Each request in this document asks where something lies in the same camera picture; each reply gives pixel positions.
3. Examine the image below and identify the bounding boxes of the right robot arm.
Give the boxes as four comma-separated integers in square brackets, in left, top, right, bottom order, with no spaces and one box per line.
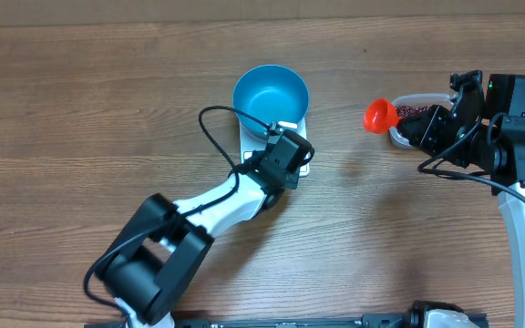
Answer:
[396,70,525,327]

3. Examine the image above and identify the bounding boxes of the blue bowl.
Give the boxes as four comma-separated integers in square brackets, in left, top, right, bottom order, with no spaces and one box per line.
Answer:
[232,65,310,138]

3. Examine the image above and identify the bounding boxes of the red scoop with blue handle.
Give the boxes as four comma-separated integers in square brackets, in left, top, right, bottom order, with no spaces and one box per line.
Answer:
[363,98,400,134]

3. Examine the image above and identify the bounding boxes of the clear plastic container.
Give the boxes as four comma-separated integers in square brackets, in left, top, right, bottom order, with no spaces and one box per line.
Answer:
[389,93,453,149]

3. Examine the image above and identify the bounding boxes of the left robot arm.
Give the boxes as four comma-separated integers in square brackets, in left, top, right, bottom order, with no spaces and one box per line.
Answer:
[85,130,314,327]

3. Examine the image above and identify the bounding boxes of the red beans in container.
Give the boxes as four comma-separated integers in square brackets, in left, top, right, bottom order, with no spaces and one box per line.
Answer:
[396,105,430,119]

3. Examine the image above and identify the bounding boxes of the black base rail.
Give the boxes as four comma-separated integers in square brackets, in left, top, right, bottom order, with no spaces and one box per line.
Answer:
[84,299,489,328]

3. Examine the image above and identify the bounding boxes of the white digital kitchen scale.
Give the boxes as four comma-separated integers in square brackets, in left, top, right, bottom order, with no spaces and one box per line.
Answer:
[239,118,311,178]

